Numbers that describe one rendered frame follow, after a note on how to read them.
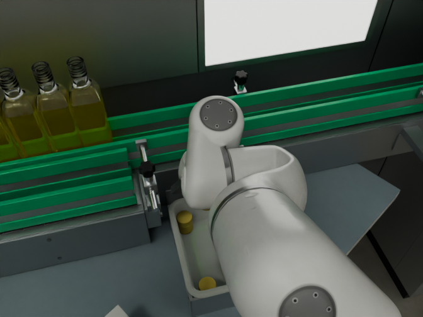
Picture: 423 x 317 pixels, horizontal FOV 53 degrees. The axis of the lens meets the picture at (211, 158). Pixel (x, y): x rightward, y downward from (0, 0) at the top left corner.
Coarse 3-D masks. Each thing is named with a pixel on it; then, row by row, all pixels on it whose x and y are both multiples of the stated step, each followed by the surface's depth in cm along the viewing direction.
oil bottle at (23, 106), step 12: (24, 96) 74; (12, 108) 73; (24, 108) 74; (36, 108) 77; (12, 120) 75; (24, 120) 76; (36, 120) 76; (12, 132) 77; (24, 132) 78; (36, 132) 78; (24, 144) 80; (36, 144) 80; (48, 144) 82; (24, 156) 82
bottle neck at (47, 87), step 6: (36, 66) 72; (42, 66) 73; (48, 66) 72; (36, 72) 71; (42, 72) 71; (48, 72) 72; (36, 78) 72; (42, 78) 72; (48, 78) 73; (42, 84) 73; (48, 84) 73; (54, 84) 75; (42, 90) 74; (48, 90) 74; (54, 90) 75
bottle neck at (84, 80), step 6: (72, 60) 74; (78, 60) 74; (72, 66) 72; (78, 66) 72; (84, 66) 74; (72, 72) 73; (78, 72) 73; (84, 72) 74; (72, 78) 74; (78, 78) 74; (84, 78) 74; (78, 84) 75; (84, 84) 75
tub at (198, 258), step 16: (176, 208) 90; (192, 208) 92; (176, 224) 86; (176, 240) 84; (192, 240) 92; (208, 240) 92; (192, 256) 89; (208, 256) 89; (192, 272) 87; (208, 272) 87; (192, 288) 77; (224, 288) 77
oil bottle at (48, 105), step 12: (60, 84) 77; (36, 96) 75; (48, 96) 74; (60, 96) 75; (48, 108) 75; (60, 108) 76; (48, 120) 77; (60, 120) 78; (72, 120) 79; (48, 132) 79; (60, 132) 80; (72, 132) 81; (60, 144) 82; (72, 144) 83
